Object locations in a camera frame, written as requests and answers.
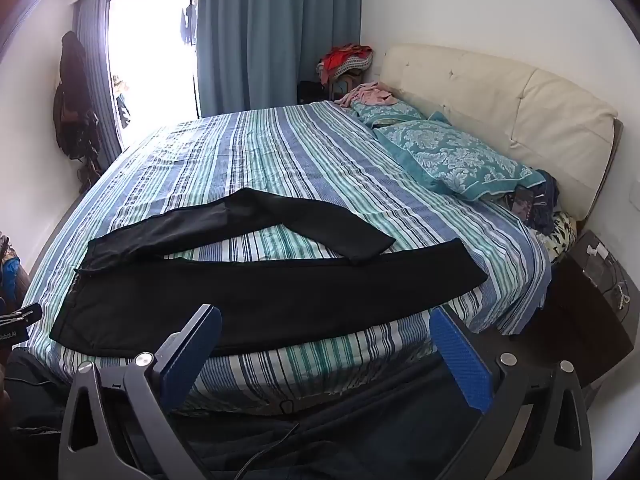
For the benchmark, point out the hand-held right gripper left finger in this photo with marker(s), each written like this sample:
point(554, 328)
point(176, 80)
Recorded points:
point(200, 340)

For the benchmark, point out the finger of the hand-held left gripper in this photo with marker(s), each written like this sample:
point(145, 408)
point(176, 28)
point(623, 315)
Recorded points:
point(29, 313)

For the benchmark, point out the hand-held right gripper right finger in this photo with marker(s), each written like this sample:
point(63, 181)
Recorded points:
point(460, 360)

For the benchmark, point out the black pants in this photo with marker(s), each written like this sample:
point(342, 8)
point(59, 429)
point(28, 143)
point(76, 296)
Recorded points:
point(275, 300)

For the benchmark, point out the blue bag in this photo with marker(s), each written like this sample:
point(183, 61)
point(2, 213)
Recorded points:
point(10, 272)

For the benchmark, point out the dark nightstand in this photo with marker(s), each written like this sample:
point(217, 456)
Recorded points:
point(575, 330)

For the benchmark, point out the person's dark clothing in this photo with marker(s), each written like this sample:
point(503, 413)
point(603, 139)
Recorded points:
point(350, 435)

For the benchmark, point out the yellow patterned cloth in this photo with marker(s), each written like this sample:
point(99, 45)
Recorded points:
point(562, 235)

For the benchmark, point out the dark blue clothes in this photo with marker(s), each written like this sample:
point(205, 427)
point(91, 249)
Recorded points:
point(547, 195)

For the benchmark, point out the striped bed sheet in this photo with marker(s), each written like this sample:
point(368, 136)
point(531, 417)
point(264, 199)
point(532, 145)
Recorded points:
point(280, 160)

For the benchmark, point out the large teal patterned pillow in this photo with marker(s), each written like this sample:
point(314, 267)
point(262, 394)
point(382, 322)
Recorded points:
point(450, 155)

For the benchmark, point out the hanging dark coats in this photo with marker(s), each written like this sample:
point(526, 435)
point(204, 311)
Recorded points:
point(72, 90)

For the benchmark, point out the small teal patterned pillow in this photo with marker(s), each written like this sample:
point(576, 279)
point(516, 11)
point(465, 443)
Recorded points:
point(385, 112)

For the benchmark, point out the narrow blue curtain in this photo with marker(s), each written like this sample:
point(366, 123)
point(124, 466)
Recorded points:
point(95, 60)

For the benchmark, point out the cream padded headboard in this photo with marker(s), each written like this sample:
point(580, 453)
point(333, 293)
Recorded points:
point(500, 95)

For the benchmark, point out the black bag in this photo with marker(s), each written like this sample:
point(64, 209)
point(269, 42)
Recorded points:
point(312, 92)

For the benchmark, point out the pink clothes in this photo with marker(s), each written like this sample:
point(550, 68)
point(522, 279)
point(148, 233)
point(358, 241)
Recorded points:
point(367, 94)

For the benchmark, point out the wooden stool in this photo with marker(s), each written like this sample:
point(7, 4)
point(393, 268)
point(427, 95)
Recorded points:
point(345, 85)

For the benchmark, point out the wide blue curtain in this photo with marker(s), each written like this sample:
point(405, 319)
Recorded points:
point(275, 35)

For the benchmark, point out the clothes hanging outside window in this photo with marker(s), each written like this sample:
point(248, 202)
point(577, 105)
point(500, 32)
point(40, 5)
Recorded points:
point(187, 25)

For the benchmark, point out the pile of red clothes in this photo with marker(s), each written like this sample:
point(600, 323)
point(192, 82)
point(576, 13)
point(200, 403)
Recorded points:
point(347, 60)

